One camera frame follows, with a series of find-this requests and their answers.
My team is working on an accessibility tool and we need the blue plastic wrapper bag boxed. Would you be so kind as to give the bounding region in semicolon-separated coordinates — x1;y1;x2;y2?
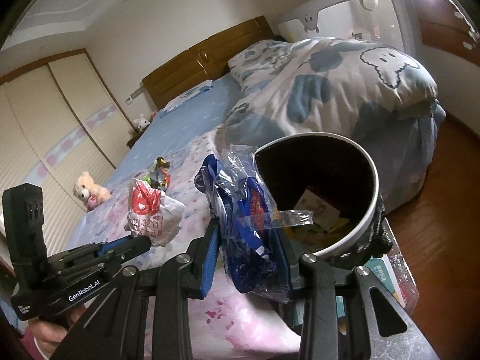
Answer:
194;145;313;303

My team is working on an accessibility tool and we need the red white plastic bag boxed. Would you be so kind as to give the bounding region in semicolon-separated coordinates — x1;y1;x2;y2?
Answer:
126;178;185;247

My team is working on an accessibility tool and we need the colourful foil snack wrapper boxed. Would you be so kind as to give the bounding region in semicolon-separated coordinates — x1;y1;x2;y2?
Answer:
143;157;171;192

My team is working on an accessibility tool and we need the green cardboard box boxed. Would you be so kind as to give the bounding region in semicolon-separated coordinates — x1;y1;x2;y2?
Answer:
295;189;340;231

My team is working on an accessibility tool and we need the white round trash bin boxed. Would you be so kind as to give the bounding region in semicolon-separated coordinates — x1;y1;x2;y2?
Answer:
255;133;380;260

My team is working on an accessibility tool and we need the operator left hand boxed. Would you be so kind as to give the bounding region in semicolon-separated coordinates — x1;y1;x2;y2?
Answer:
28;305;87;359

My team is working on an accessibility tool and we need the white green book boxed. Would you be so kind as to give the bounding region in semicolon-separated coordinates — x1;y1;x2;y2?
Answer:
365;255;406;307

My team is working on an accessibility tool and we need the pink floral blanket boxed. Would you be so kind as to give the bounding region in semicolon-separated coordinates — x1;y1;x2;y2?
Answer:
68;125;300;359

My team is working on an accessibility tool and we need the beige teddy bear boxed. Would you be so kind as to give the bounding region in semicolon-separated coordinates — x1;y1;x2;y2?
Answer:
73;172;112;211

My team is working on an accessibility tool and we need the dark wooden nightstand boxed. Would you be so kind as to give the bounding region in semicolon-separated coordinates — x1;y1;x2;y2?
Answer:
127;131;144;149

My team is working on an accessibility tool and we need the cream sliding wardrobe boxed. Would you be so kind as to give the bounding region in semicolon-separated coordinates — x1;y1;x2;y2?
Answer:
1;50;134;254

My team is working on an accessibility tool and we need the small white bunny toy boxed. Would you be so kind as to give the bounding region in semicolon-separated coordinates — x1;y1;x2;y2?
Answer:
133;114;151;132

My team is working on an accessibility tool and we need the grey blue patterned duvet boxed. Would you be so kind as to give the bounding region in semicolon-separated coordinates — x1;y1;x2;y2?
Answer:
224;37;446;211

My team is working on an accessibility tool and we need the blue bed sheet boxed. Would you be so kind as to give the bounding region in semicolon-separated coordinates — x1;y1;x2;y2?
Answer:
106;74;242;189

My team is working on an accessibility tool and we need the blue white pillow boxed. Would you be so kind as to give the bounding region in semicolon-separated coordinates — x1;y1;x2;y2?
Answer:
162;80;212;113

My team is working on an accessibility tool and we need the wooden bed headboard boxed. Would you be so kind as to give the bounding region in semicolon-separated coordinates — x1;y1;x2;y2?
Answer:
142;16;274;110

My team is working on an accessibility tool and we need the grey crib guard rail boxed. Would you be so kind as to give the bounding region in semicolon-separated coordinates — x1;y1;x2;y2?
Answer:
272;0;422;57

